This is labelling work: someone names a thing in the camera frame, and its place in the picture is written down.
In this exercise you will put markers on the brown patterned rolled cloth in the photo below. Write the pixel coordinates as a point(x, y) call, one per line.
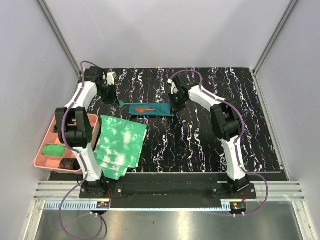
point(69, 164)

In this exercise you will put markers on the pink compartment tray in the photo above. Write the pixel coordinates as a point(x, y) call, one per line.
point(52, 163)

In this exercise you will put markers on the aluminium frame post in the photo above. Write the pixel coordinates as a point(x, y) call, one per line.
point(276, 34)
point(44, 8)

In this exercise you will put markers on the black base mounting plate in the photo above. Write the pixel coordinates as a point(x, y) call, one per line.
point(154, 191)

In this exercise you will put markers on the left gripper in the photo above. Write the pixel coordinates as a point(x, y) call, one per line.
point(113, 98)

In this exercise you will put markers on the teal satin napkin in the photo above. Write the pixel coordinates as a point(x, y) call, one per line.
point(161, 110)

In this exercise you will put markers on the left aluminium frame post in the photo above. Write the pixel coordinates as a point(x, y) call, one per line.
point(44, 8)

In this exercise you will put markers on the teal plastic spoon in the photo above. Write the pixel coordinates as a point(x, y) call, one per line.
point(122, 104)

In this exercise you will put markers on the green tie-dye cloth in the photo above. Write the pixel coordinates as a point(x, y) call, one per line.
point(119, 146)

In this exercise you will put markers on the orange plastic fork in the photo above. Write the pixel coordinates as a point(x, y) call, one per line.
point(144, 110)

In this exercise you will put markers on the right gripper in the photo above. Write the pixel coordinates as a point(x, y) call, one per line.
point(174, 107)

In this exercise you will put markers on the aluminium front rail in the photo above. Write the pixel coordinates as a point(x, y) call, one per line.
point(274, 191)

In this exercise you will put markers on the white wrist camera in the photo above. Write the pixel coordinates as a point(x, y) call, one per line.
point(110, 78)
point(173, 88)

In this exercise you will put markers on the green rolled cloth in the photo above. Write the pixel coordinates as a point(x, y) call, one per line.
point(54, 150)

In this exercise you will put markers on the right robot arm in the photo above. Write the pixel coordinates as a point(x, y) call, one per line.
point(226, 121)

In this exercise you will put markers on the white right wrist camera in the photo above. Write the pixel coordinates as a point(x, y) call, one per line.
point(173, 88)

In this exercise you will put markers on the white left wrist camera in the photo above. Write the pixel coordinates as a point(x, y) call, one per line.
point(110, 78)

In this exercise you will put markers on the right aluminium frame post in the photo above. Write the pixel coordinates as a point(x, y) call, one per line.
point(276, 34)

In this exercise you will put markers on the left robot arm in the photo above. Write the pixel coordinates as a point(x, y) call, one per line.
point(72, 122)

